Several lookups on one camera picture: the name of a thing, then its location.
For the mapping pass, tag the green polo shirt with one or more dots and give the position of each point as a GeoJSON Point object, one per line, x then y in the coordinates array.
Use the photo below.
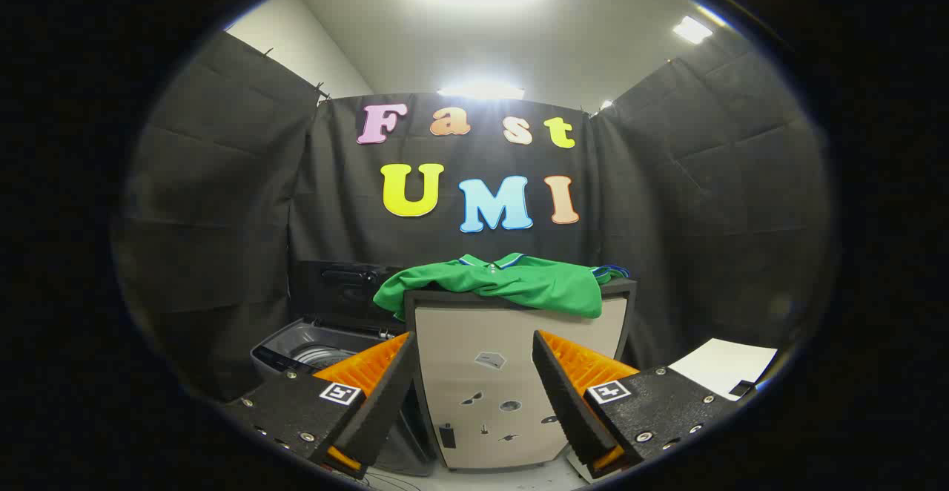
{"type": "Point", "coordinates": [534, 283]}

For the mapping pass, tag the black backdrop cloth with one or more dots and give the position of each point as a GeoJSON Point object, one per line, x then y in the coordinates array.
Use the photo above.
{"type": "Point", "coordinates": [356, 202]}

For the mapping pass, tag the small rectangular ceiling light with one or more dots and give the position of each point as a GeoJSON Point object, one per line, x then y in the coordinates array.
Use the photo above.
{"type": "Point", "coordinates": [692, 30]}

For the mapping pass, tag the beige cabinet with dark top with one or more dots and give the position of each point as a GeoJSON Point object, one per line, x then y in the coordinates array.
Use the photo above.
{"type": "Point", "coordinates": [460, 343]}

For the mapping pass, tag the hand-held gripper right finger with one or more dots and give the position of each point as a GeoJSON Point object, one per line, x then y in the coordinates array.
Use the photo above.
{"type": "Point", "coordinates": [565, 402]}

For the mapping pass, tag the dark washing machine lid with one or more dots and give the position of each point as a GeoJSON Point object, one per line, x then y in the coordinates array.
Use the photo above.
{"type": "Point", "coordinates": [334, 291]}

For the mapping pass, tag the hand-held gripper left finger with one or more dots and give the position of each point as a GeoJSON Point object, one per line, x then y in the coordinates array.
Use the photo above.
{"type": "Point", "coordinates": [382, 402]}

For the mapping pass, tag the white flat sheet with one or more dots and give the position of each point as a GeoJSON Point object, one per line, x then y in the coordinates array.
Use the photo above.
{"type": "Point", "coordinates": [723, 365]}

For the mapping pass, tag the oblong ceiling light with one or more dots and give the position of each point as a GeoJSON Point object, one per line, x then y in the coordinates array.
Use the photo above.
{"type": "Point", "coordinates": [482, 91]}

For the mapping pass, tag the grey washing machine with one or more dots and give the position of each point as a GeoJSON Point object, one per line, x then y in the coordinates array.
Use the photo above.
{"type": "Point", "coordinates": [293, 346]}

